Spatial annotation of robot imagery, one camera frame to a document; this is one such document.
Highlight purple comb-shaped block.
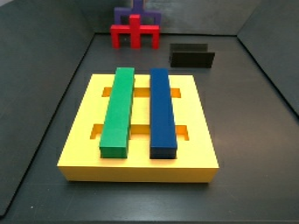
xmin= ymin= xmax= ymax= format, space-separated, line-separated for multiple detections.
xmin=113 ymin=0 xmax=161 ymax=25

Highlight yellow slotted board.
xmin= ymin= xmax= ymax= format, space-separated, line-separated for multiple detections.
xmin=57 ymin=74 xmax=218 ymax=183

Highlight blue long bar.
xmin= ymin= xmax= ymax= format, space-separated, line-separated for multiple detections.
xmin=149 ymin=68 xmax=177 ymax=159

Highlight green long bar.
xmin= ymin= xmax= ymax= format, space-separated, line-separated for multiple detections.
xmin=98 ymin=67 xmax=134 ymax=158

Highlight black rectangular holder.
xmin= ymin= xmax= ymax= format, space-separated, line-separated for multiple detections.
xmin=169 ymin=44 xmax=214 ymax=68

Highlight red comb-shaped block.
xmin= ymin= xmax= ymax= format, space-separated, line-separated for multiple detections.
xmin=109 ymin=14 xmax=160 ymax=49

